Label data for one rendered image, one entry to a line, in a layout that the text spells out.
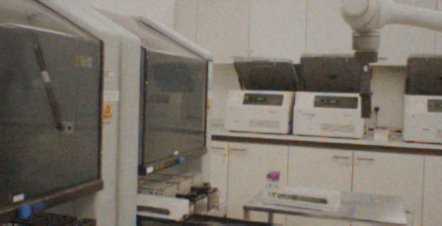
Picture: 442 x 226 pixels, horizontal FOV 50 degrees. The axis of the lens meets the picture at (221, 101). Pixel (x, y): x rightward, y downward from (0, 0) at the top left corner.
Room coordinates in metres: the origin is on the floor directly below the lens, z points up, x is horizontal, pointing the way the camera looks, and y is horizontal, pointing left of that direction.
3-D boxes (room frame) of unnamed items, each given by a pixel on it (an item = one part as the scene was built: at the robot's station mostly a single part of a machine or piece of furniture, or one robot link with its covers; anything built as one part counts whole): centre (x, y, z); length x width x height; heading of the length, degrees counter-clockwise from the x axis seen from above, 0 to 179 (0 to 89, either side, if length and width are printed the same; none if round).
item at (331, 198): (1.86, -0.32, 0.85); 0.30 x 0.10 x 0.06; 66
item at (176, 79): (1.99, 0.40, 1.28); 0.61 x 0.51 x 0.63; 161
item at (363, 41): (1.55, -0.47, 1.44); 0.09 x 0.09 x 0.06
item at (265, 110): (4.23, -0.39, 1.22); 0.62 x 0.56 x 0.64; 159
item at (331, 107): (4.04, -0.94, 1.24); 0.62 x 0.56 x 0.69; 161
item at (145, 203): (1.70, 0.26, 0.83); 0.30 x 0.10 x 0.06; 71
